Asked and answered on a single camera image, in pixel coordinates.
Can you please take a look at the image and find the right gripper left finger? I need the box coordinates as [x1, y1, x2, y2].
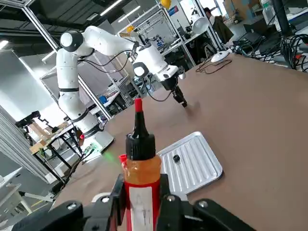
[12, 173, 126, 231]

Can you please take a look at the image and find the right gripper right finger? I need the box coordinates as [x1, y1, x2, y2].
[156, 173, 256, 231]

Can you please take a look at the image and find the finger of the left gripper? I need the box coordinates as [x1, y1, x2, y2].
[172, 89, 185, 107]
[177, 86, 188, 106]

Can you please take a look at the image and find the oil bottle with black nozzle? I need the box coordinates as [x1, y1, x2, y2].
[119, 98, 162, 231]

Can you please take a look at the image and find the ribbed silver metal tray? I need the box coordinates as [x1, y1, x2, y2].
[156, 131, 223, 196]

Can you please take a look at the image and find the aluminium shelving rack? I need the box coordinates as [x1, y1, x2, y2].
[117, 0, 200, 73]

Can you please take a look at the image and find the white desk lamp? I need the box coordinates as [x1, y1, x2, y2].
[192, 14, 231, 64]

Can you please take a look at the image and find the person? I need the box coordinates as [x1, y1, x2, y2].
[203, 7, 234, 45]

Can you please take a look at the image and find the black metal workbench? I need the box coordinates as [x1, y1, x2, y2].
[14, 110, 84, 188]

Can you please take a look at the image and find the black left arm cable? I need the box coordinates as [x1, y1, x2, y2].
[78, 43, 175, 102]

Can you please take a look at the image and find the black lamp cable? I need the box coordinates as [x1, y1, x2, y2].
[195, 59, 233, 75]

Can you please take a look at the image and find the blue red wall sign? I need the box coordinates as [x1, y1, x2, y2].
[168, 4, 180, 16]

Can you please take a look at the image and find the tangled cable bundle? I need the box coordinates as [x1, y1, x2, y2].
[231, 33, 308, 73]

